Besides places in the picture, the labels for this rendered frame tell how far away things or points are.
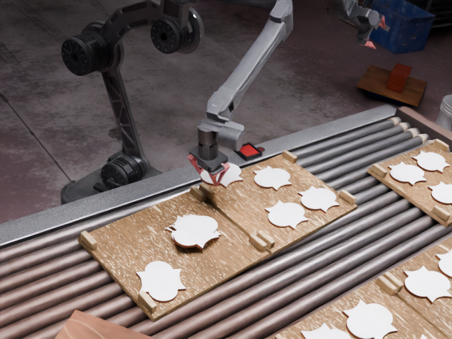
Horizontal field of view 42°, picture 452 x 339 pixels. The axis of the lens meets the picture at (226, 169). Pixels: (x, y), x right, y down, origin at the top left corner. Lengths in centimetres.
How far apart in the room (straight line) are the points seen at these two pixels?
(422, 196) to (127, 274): 108
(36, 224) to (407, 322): 105
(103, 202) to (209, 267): 41
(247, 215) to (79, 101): 257
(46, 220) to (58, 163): 183
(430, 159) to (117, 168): 141
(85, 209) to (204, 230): 37
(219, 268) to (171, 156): 213
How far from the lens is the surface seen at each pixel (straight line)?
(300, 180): 201
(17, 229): 174
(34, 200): 330
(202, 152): 163
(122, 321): 149
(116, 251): 163
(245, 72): 169
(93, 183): 301
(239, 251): 168
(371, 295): 168
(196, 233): 165
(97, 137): 382
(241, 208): 183
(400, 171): 222
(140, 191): 187
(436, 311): 172
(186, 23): 240
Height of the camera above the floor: 206
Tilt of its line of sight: 34 degrees down
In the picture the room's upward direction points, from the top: 10 degrees clockwise
